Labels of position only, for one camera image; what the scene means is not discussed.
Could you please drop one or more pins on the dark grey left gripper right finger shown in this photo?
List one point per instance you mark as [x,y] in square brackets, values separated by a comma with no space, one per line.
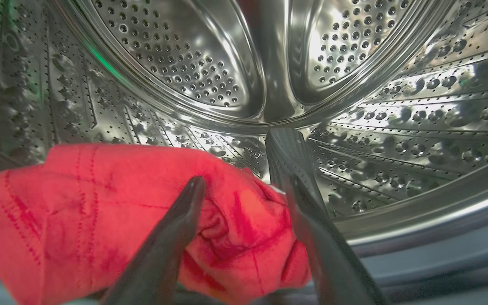
[333,271]

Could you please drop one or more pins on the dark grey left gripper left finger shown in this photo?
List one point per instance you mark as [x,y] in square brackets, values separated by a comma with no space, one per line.
[163,262]

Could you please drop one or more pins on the red garment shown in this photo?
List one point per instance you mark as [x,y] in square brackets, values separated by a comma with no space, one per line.
[100,212]

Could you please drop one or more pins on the steel washing machine drum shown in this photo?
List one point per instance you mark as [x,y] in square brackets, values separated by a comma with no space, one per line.
[184,55]

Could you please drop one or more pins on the grey ribbed drum paddle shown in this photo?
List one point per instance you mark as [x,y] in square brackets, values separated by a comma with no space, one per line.
[286,152]

